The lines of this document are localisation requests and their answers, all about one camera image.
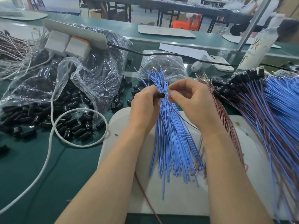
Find black power cord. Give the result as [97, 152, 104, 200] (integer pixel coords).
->
[107, 43, 290, 72]

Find white paper sheet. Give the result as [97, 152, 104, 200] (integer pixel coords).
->
[159, 43, 211, 60]

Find person's left forearm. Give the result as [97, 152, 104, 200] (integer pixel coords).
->
[55, 126, 155, 224]

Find white spray bottle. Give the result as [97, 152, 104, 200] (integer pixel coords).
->
[237, 13, 286, 72]

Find orange plastic stool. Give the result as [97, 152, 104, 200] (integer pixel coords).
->
[171, 14, 202, 31]

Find person's right forearm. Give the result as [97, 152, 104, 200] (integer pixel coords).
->
[201, 124, 274, 224]

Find white flat device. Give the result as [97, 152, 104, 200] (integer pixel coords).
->
[206, 54, 234, 72]

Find long black-frame table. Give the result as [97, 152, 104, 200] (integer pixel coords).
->
[84, 0, 250, 32]

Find small clear plastic bag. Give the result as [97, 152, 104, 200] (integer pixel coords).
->
[139, 50, 190, 84]

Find white charging cable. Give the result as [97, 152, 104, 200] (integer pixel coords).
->
[0, 56, 109, 215]

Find white computer mouse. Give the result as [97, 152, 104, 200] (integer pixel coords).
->
[191, 61, 203, 73]

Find white work board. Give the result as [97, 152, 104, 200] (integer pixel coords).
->
[98, 107, 299, 217]

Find pile of assembled wire harnesses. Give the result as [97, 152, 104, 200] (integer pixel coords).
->
[212, 67, 299, 220]

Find bundle of blue wires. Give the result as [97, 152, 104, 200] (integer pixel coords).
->
[140, 68, 205, 199]

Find cardboard boxes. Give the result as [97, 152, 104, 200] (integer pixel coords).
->
[278, 0, 299, 19]

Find slanted metal frame post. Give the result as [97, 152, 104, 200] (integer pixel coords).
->
[236, 0, 274, 52]

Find person's left hand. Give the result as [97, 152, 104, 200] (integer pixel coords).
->
[128, 85, 165, 136]

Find bundle of stripped brown wires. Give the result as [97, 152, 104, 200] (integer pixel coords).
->
[0, 30, 47, 80]

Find pile of black plastic caps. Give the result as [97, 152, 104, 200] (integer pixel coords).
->
[0, 77, 141, 154]

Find person's right hand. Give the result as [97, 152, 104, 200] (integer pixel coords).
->
[168, 78, 225, 134]

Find white orange charger adapter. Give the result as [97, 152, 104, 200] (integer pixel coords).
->
[65, 36, 93, 60]

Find white flat tray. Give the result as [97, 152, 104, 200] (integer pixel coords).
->
[137, 25, 197, 39]
[222, 34, 281, 49]
[0, 11, 48, 21]

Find white power strip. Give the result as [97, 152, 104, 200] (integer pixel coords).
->
[43, 18, 109, 50]

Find large clear plastic bag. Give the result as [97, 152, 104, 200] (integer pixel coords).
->
[2, 23, 132, 115]

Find blue table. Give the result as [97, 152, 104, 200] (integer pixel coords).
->
[28, 0, 81, 14]

